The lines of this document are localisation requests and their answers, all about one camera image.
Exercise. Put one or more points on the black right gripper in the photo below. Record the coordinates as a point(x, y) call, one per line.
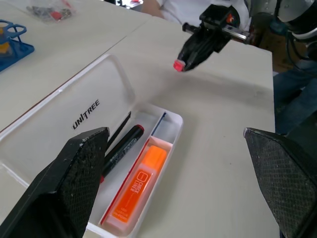
point(215, 24)

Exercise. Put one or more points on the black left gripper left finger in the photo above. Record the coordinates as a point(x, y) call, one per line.
point(57, 188)

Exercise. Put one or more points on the thin black pencil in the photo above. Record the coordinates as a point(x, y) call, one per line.
point(121, 129)

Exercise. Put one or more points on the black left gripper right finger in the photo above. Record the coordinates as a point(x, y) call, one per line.
point(284, 178)

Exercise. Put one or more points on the white Unitree pencil case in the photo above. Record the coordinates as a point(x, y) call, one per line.
point(49, 109)

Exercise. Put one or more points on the blue plastic rack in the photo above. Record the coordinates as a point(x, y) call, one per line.
point(17, 49)

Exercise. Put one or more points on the person in blue jeans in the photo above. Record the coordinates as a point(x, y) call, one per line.
point(294, 94)

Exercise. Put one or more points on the thin blue pen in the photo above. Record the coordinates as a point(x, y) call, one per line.
point(159, 121)

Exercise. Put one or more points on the orange highlighter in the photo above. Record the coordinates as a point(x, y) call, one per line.
point(138, 188)

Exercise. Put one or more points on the clear plastic bag of parts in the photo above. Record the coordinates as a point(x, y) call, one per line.
point(49, 12)

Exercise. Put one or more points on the black marker with red end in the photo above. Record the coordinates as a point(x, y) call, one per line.
point(126, 146)

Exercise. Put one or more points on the yellow object in rack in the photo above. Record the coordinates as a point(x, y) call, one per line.
point(3, 44)

